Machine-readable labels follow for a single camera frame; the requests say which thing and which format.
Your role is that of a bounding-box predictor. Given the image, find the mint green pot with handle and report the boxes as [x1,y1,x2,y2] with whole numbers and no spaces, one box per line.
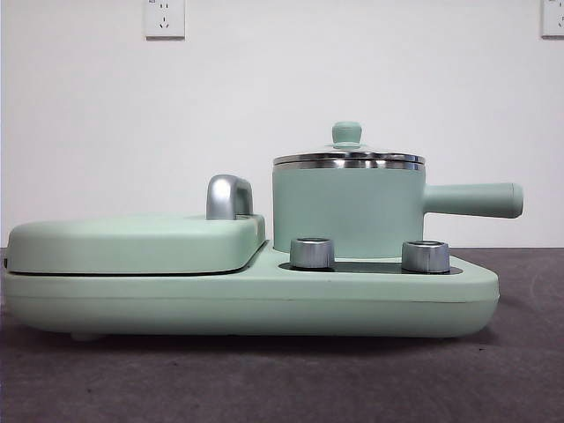
[271,157,525,262]

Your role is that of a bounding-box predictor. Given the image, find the silver grill cover handle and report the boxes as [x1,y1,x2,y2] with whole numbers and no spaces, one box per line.
[205,174,255,221]

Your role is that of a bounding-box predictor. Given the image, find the mint green grill cover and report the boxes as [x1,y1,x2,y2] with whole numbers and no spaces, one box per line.
[6,213,268,277]

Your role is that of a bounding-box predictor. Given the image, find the glass lid with green knob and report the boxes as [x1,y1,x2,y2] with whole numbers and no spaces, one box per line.
[271,121,427,164]

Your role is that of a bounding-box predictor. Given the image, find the mint green breakfast machine base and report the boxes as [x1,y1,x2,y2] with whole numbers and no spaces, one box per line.
[2,241,501,343]

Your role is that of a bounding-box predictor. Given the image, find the white wall socket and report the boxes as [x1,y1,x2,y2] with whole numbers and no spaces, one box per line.
[145,0,186,41]
[541,0,564,39]

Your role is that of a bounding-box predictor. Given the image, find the silver control knob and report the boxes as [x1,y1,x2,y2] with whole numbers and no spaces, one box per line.
[401,241,451,273]
[289,237,337,271]

